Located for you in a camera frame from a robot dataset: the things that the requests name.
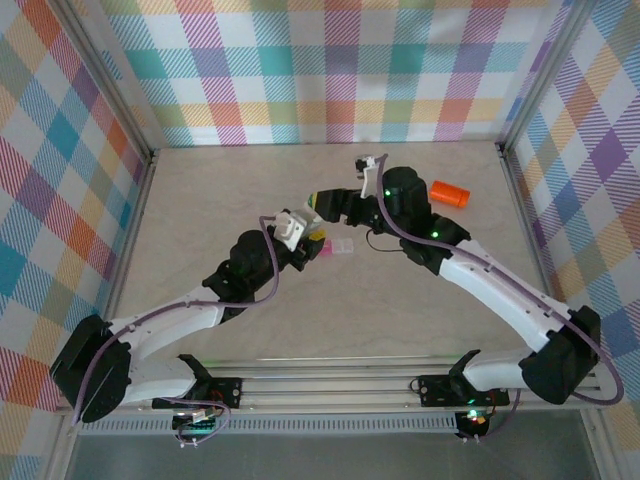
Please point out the orange pill bottle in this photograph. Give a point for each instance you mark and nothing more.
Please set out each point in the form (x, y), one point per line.
(447, 192)

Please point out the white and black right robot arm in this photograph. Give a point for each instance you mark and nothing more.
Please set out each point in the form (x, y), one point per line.
(490, 290)

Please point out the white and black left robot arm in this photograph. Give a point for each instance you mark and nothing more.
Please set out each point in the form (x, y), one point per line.
(165, 325)

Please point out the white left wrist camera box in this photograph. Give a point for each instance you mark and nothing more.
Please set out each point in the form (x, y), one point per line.
(292, 229)

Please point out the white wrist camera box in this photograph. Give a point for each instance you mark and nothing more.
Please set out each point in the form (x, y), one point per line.
(292, 229)
(370, 172)

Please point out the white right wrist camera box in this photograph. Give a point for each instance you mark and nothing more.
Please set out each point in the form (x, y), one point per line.
(370, 172)

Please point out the aluminium table side rail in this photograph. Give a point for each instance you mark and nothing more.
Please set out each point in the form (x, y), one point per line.
(127, 260)
(532, 250)

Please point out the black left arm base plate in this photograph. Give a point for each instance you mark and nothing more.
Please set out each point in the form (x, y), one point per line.
(235, 385)

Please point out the aluminium mounting rail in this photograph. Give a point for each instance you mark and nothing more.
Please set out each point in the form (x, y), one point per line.
(325, 385)

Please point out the aluminium frame post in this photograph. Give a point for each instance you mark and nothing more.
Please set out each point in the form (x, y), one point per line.
(111, 80)
(543, 75)

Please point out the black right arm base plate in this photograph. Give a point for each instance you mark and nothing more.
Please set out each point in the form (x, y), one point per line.
(435, 392)

